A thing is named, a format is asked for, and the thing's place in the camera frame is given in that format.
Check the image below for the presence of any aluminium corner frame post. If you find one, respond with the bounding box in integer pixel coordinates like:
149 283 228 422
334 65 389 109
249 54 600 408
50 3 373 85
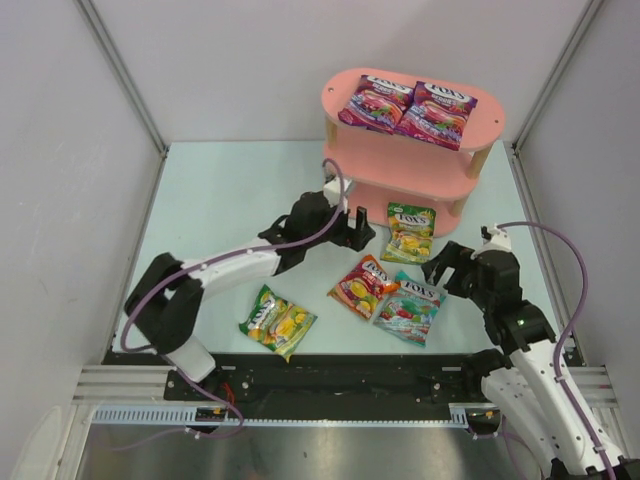
509 0 606 156
74 0 169 159

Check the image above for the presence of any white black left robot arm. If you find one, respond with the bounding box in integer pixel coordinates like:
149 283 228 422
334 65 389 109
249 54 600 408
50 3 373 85
121 192 375 382

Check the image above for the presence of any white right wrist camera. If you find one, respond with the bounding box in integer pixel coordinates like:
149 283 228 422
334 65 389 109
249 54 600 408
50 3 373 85
476 224 512 255

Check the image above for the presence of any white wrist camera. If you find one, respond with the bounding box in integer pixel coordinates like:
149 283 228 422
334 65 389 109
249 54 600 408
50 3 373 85
323 176 353 213
476 224 512 255

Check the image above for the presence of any orange fruits candy bag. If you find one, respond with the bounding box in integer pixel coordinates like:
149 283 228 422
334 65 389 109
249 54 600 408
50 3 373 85
328 255 400 320

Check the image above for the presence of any aluminium front rail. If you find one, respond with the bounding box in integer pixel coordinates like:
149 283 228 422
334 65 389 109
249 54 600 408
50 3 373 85
72 365 169 405

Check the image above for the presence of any aluminium corner frame post right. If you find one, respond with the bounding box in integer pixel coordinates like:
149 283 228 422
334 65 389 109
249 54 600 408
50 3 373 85
509 0 606 156

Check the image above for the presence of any white slotted cable duct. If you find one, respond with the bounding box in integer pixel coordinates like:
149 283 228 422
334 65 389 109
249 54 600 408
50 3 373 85
92 404 500 429

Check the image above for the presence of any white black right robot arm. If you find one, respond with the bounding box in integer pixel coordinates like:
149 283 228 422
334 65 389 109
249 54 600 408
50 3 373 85
421 240 639 479

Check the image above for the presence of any aluminium corner frame post left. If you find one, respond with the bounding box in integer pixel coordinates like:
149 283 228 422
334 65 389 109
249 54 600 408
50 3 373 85
74 0 169 159

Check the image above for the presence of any teal mint blossom candy bag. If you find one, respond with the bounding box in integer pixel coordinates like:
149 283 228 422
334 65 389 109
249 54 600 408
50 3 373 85
373 271 447 347

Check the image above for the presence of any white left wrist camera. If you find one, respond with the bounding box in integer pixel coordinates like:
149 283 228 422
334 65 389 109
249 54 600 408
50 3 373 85
323 176 353 213

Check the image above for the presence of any pink three-tier shelf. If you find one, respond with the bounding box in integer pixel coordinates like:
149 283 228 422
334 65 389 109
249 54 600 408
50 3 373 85
321 67 506 237

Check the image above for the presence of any green spring tea candy bag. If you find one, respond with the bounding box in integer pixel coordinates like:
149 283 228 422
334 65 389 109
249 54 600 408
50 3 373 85
381 202 436 265

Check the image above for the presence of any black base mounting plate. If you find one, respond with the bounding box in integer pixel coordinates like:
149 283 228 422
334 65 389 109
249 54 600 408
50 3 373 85
102 352 506 406

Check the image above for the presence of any purple berries candy bag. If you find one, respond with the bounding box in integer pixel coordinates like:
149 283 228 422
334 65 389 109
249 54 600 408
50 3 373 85
338 75 414 135
395 81 478 151

